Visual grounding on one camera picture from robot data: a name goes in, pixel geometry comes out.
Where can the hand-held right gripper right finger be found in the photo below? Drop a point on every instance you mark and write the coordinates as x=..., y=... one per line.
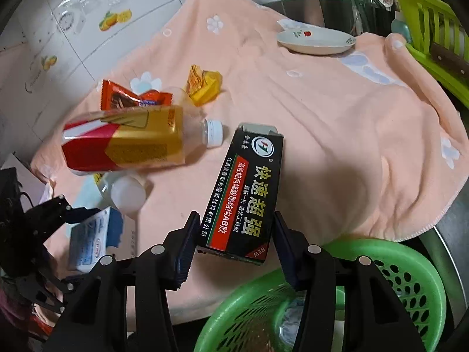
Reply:
x=286, y=260

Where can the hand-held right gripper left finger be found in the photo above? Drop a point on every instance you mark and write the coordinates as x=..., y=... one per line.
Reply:
x=185, y=251

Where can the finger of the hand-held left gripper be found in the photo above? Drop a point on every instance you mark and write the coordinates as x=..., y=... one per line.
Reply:
x=42, y=291
x=73, y=215

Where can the blue white milk carton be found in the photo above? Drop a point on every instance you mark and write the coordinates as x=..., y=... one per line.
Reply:
x=88, y=244

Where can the black glue box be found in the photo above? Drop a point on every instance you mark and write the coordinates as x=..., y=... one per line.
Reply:
x=242, y=190

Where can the green plastic basket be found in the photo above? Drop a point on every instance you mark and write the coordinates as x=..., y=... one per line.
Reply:
x=403, y=282

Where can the yellow snack wrapper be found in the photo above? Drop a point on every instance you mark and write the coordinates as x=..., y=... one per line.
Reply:
x=201, y=88

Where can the small white plastic bottle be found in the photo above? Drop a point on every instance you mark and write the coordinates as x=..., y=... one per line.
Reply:
x=126, y=194

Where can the plastic bottle red yellow label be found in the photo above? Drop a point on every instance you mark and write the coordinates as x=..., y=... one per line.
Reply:
x=146, y=143

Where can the orange snack wrapper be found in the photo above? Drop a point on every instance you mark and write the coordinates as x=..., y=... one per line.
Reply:
x=117, y=97

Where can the peach floral towel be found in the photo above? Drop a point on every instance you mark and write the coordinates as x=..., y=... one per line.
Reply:
x=329, y=135

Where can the stainless steel sink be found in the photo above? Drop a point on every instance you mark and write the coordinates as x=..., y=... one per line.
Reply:
x=454, y=234

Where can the white plate red flower print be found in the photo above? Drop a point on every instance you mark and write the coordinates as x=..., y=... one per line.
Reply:
x=315, y=42

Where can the steel backsplash panel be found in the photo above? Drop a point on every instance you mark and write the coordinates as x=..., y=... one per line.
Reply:
x=304, y=13

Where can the teal plastic bottle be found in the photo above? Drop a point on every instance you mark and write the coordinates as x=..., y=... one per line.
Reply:
x=401, y=29

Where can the glass utensil jar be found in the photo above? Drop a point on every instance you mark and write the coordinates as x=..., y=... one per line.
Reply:
x=353, y=7

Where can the green plastic dish rack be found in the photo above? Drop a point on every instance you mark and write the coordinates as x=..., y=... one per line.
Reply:
x=421, y=11

